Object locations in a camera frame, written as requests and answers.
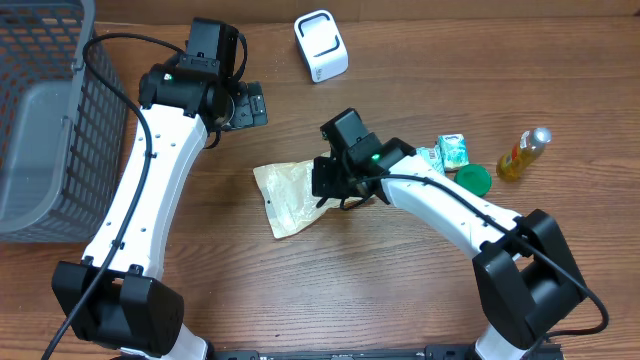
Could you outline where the green lid glass jar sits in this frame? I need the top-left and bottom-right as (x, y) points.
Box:
(454, 164), (493, 197)

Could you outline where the green white tissue pack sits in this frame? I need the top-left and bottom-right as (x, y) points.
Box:
(437, 134), (469, 171)

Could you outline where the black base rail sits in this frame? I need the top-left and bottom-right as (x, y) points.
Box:
(119, 342), (566, 360)

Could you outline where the yellow drink bottle silver cap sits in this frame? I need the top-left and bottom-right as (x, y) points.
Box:
(496, 128), (552, 182)

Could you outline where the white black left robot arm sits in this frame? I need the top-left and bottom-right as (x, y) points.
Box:
(52, 18), (268, 359)

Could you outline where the grey plastic mesh basket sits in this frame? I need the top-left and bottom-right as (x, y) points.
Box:
(1, 0), (128, 243)

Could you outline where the teal wipes packet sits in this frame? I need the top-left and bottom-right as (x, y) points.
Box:
(416, 146), (445, 175)

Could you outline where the white black barcode scanner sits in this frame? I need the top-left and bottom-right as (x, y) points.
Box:
(293, 9), (349, 83)

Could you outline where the brown Panera snack bag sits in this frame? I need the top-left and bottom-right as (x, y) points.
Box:
(252, 151), (361, 240)

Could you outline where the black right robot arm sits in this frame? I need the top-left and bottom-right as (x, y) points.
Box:
(312, 108), (586, 359)

